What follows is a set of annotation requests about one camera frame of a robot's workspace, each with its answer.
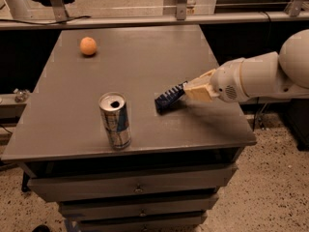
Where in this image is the grey drawer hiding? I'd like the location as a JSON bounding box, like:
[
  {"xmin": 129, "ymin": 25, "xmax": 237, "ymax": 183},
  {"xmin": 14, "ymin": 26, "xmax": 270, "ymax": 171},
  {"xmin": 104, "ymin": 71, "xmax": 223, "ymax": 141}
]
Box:
[
  {"xmin": 78, "ymin": 212, "xmax": 207, "ymax": 232},
  {"xmin": 60, "ymin": 191, "xmax": 218, "ymax": 220},
  {"xmin": 28, "ymin": 163, "xmax": 238, "ymax": 202}
]

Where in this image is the white pipe top left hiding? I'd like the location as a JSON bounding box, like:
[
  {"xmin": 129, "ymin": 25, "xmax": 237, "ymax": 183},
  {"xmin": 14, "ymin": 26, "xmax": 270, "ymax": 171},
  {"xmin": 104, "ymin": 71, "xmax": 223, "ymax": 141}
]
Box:
[{"xmin": 4, "ymin": 0, "xmax": 32, "ymax": 19}]

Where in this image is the top grey drawer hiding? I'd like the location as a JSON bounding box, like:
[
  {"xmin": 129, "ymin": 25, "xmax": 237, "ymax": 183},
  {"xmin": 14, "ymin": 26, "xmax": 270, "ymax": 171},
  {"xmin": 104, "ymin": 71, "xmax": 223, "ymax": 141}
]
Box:
[{"xmin": 28, "ymin": 163, "xmax": 238, "ymax": 202}]

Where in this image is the grey drawer cabinet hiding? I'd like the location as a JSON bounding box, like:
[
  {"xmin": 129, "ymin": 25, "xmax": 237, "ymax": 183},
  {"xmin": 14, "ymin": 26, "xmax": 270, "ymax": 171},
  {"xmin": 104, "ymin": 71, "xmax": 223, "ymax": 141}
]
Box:
[{"xmin": 1, "ymin": 24, "xmax": 258, "ymax": 232}]

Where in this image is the bottom grey drawer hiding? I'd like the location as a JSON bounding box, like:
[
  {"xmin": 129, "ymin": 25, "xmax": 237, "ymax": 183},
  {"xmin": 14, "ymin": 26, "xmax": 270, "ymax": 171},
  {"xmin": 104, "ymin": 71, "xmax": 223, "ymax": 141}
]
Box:
[{"xmin": 78, "ymin": 212, "xmax": 207, "ymax": 232}]

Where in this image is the silver blue redbull can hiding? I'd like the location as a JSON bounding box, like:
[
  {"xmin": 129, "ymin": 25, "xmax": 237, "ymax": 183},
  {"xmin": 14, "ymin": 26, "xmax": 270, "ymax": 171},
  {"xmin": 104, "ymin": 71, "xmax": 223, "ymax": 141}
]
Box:
[{"xmin": 98, "ymin": 92, "xmax": 131, "ymax": 149}]

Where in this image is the orange fruit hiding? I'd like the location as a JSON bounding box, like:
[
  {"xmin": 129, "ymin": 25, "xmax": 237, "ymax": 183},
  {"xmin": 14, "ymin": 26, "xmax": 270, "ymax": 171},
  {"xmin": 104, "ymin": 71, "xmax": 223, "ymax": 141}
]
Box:
[{"xmin": 79, "ymin": 37, "xmax": 98, "ymax": 56}]

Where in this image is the grey metal rail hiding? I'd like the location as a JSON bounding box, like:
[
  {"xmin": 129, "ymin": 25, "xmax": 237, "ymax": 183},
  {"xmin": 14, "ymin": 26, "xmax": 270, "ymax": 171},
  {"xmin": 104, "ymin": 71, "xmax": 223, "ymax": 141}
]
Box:
[{"xmin": 0, "ymin": 11, "xmax": 309, "ymax": 30}]

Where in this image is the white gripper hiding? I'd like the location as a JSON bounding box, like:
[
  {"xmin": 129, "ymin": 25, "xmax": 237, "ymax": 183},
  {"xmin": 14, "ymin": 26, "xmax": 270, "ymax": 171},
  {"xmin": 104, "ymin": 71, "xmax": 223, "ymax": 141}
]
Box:
[{"xmin": 183, "ymin": 58, "xmax": 248, "ymax": 102}]

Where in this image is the black cable on rail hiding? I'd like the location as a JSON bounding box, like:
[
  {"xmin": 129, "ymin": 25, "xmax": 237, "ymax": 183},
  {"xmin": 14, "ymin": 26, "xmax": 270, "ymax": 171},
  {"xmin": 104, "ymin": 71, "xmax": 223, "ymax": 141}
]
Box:
[{"xmin": 0, "ymin": 14, "xmax": 93, "ymax": 26}]

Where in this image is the small shiny object left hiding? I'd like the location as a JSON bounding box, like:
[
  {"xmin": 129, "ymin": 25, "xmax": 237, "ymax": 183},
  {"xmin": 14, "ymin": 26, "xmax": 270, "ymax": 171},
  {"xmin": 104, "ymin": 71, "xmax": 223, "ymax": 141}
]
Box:
[{"xmin": 14, "ymin": 89, "xmax": 30, "ymax": 102}]

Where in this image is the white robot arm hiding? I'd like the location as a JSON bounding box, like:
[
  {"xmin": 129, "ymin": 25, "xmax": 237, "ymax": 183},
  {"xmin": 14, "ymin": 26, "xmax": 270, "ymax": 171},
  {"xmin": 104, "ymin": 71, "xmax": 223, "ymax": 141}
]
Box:
[{"xmin": 183, "ymin": 30, "xmax": 309, "ymax": 102}]

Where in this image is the middle grey drawer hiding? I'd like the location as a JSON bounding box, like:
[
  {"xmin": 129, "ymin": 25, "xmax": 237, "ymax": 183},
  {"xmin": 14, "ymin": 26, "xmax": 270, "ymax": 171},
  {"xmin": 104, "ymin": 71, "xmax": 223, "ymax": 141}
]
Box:
[{"xmin": 60, "ymin": 191, "xmax": 218, "ymax": 220}]

